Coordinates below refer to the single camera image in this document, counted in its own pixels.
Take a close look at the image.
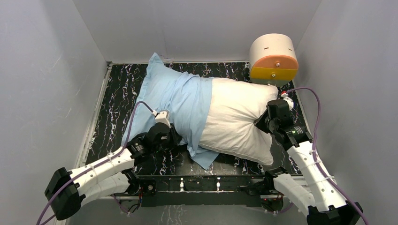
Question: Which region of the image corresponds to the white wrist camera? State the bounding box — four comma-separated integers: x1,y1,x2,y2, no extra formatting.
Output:
154,110,171,128
281,91,294,111

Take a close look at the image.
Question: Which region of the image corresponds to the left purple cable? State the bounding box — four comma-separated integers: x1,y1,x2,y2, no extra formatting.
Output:
36,101,156,225

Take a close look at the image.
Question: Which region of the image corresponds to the light blue pillowcase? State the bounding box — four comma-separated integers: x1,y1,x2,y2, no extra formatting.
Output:
122,53,219,170

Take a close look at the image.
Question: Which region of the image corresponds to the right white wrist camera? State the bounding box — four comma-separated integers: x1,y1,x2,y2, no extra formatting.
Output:
281,91,294,111

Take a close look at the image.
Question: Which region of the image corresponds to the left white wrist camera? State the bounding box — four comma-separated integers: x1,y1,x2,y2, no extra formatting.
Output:
154,110,171,128

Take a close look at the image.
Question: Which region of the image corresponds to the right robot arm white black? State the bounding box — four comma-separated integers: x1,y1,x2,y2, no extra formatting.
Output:
254,97,362,225

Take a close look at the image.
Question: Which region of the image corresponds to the white pillow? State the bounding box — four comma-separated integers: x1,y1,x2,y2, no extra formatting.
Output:
199,78,278,166

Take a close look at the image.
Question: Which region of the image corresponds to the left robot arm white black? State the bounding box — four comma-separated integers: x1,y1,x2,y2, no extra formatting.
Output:
45,122,182,220

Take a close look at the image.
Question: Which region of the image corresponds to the cylindrical beige drawer box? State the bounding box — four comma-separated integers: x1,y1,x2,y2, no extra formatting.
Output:
249,33,299,87

